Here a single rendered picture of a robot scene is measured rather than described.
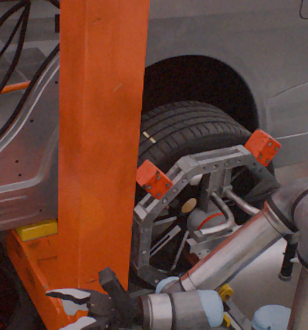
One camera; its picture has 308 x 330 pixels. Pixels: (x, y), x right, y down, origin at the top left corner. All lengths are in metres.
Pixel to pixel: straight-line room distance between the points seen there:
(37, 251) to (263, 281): 1.41
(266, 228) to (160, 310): 0.29
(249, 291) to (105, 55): 2.02
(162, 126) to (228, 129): 0.22
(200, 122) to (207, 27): 0.35
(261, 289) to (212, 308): 2.02
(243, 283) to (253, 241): 1.96
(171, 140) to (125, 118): 0.47
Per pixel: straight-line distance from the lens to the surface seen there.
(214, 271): 1.52
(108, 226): 1.86
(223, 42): 2.45
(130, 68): 1.65
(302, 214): 1.40
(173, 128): 2.20
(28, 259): 2.40
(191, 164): 2.10
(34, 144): 2.30
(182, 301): 1.40
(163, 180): 2.07
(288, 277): 2.30
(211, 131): 2.19
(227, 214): 2.09
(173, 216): 2.33
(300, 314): 1.51
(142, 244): 2.17
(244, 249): 1.50
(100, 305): 1.39
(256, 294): 3.40
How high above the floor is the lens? 2.18
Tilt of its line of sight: 31 degrees down
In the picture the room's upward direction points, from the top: 5 degrees clockwise
